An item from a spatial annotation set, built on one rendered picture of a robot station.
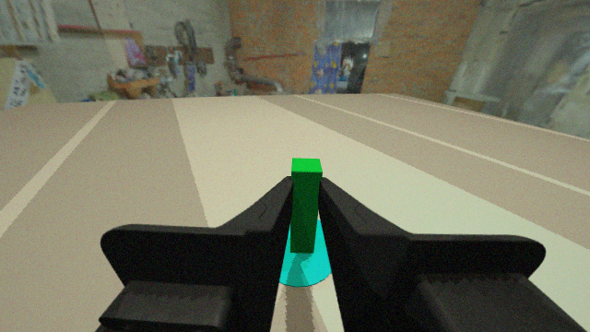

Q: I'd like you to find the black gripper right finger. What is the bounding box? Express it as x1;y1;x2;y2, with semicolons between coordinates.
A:
318;177;546;332

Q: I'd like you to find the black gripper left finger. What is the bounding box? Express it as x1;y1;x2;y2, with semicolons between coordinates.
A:
100;176;293;332

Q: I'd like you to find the cyan circle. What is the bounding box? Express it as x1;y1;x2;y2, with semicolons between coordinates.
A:
279;220;331;287

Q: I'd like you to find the green rectangular post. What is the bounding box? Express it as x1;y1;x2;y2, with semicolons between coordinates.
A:
290;158;323;254

